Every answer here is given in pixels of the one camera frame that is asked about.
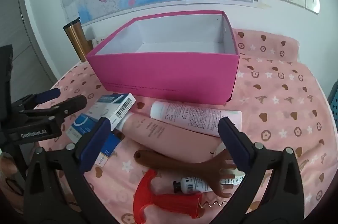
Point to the blue plastic basket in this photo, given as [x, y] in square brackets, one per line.
[334, 108]

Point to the grey cabinet door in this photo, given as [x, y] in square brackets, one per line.
[15, 15]

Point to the small white bottle black cap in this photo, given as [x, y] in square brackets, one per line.
[195, 184]

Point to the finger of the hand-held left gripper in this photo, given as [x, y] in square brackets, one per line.
[72, 105]
[50, 94]

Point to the pink printed blanket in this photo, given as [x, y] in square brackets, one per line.
[277, 108]

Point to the white box with barcode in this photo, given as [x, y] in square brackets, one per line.
[118, 108]

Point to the pink cardboard box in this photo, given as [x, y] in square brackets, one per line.
[158, 73]

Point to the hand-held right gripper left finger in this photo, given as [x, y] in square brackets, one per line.
[95, 142]

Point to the peach tube with white cap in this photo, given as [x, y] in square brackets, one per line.
[163, 134]

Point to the brown hand-shaped back scratcher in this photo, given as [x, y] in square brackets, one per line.
[169, 162]

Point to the blue and white box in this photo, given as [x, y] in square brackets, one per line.
[81, 126]

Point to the light pink printed tube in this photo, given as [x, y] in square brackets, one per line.
[190, 115]

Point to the small white box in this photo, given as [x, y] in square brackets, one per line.
[97, 40]

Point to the copper metal tumbler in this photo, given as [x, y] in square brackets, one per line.
[78, 42]

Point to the blue box with orange stripe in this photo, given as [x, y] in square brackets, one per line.
[111, 143]

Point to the white round jar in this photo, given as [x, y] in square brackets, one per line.
[219, 151]

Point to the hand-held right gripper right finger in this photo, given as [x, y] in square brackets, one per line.
[232, 139]

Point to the red corkscrew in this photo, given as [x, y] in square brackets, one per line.
[171, 204]

